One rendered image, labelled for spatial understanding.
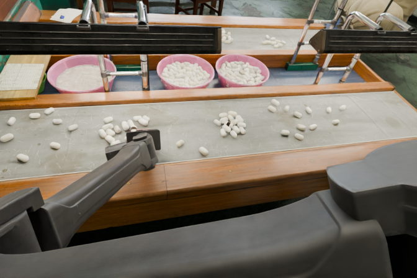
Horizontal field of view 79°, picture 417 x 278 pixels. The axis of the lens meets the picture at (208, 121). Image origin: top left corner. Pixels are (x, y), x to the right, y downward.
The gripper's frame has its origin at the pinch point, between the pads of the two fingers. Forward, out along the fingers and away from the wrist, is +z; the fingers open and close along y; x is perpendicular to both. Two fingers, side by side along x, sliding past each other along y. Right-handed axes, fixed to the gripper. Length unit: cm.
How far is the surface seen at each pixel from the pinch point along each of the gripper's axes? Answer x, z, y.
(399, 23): -38, -10, -98
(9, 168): 5.9, -3.6, 39.1
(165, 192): 14.1, -17.5, -5.1
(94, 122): -4.9, 9.4, 16.9
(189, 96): -12.8, 14.9, -19.4
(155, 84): -19.0, 36.7, -7.0
